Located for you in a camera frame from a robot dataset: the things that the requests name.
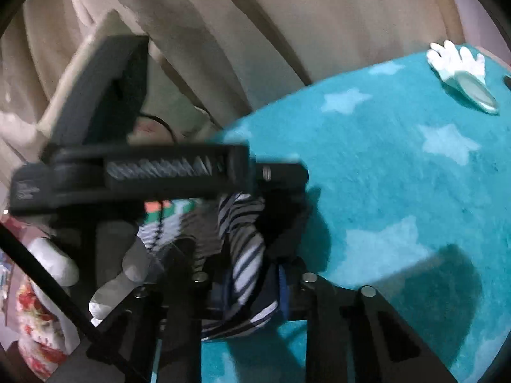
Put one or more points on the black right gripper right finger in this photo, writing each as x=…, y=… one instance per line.
x=355, y=335

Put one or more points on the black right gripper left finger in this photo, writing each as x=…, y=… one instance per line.
x=154, y=335

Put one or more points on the striped navy white pants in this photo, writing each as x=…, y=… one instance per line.
x=228, y=246

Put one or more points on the gloved left hand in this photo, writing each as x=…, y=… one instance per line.
x=138, y=267

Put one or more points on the red floral cloth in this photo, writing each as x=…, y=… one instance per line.
x=42, y=341

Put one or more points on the turquoise star cartoon blanket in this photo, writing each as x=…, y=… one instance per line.
x=412, y=191

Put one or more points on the beige curtain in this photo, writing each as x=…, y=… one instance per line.
x=212, y=61

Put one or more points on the white glove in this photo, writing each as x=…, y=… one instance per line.
x=459, y=69

